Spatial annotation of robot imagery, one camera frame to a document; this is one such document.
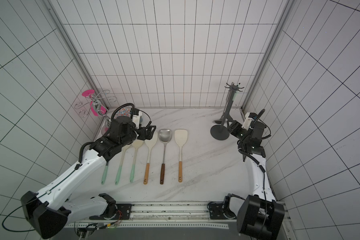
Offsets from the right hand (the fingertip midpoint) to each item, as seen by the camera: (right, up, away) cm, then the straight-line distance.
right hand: (232, 120), depth 79 cm
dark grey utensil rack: (0, -8, +25) cm, 26 cm away
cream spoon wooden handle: (-49, -16, +18) cm, 55 cm away
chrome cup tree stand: (-76, +9, +6) cm, 77 cm away
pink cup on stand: (-86, +17, +11) cm, 88 cm away
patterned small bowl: (-74, +6, +34) cm, 82 cm away
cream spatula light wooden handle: (-29, -12, +21) cm, 38 cm away
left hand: (-46, -4, -4) cm, 47 cm away
